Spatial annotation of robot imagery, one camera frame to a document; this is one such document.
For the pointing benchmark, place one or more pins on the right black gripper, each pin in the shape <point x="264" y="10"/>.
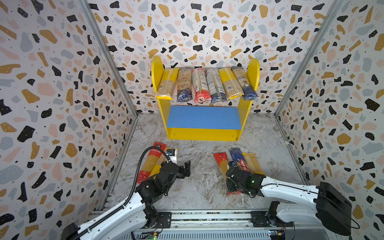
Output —
<point x="233" y="175"/>

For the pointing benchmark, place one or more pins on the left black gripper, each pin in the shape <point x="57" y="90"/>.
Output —
<point x="187" y="170"/>

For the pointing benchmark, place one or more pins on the dark blue spaghetti bag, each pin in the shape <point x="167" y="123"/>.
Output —
<point x="184" y="89"/>

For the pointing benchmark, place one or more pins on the red ends clear spaghetti bag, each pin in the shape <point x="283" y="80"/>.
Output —
<point x="202" y="93"/>

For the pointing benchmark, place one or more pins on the white label spaghetti bag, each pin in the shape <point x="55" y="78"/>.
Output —
<point x="215" y="85"/>

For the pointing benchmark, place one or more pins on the yellow navy spaghetti bag figure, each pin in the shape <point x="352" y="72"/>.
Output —
<point x="241" y="76"/>

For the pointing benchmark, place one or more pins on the yellow top spaghetti bag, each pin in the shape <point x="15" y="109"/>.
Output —
<point x="168" y="83"/>
<point x="230" y="83"/>

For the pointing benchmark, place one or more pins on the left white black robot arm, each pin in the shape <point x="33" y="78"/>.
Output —
<point x="134" y="212"/>

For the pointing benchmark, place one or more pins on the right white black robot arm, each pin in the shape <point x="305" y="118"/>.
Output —
<point x="293" y="203"/>

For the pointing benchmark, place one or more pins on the yellow shelf pink blue boards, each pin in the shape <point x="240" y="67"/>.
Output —
<point x="204" y="123"/>

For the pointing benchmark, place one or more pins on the blue Barilla spaghetti box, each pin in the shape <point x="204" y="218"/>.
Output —
<point x="238" y="160"/>

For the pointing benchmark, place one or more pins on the clear yellow spaghetti bag left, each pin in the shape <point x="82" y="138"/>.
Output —
<point x="157" y="167"/>

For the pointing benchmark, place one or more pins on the yellow Statime spaghetti bag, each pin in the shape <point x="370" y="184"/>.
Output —
<point x="253" y="163"/>

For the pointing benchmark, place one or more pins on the red top spaghetti bag far-left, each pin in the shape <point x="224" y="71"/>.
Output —
<point x="148" y="166"/>

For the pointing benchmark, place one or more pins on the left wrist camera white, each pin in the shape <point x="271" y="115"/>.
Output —
<point x="172" y="153"/>

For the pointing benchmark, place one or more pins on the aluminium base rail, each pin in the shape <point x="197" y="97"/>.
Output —
<point x="225" y="225"/>

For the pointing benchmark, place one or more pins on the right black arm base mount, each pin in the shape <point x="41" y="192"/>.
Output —
<point x="261" y="219"/>

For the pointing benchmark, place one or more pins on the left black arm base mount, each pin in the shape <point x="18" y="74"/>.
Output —
<point x="161" y="220"/>

